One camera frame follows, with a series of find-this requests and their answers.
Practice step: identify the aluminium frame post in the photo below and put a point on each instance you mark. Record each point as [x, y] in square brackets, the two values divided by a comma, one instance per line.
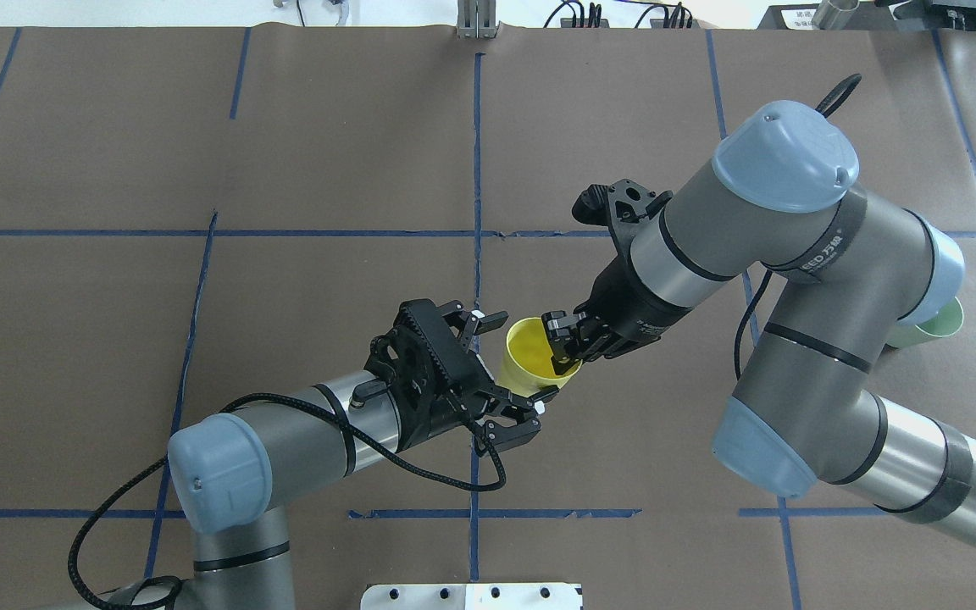
[476, 19]

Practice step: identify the yellow paper cup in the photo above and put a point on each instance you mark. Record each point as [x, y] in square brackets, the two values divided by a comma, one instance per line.
[526, 364]

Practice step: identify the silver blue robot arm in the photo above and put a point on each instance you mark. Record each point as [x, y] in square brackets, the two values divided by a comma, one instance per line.
[235, 471]
[782, 191]

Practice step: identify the steel cylinder cup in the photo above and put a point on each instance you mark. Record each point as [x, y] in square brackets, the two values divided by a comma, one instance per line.
[834, 15]

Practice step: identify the black cable plug right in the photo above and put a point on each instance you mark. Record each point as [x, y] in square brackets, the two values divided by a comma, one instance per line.
[666, 16]

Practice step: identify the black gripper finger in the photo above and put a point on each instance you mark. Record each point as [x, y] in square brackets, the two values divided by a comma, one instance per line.
[562, 332]
[593, 339]
[462, 326]
[501, 417]

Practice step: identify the black cable plug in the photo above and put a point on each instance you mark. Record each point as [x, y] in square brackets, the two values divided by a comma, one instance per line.
[577, 15]
[666, 16]

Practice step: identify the black cable plug left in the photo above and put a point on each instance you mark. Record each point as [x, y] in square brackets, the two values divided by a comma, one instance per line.
[577, 15]

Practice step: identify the white pedestal base plate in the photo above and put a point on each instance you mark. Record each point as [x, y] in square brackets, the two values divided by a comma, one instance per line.
[513, 595]

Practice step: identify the green paper cup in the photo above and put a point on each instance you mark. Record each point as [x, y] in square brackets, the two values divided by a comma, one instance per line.
[947, 322]

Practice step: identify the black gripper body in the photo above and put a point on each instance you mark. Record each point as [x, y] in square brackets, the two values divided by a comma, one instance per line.
[435, 418]
[622, 307]

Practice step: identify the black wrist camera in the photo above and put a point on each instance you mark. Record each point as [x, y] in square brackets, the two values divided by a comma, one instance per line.
[625, 208]

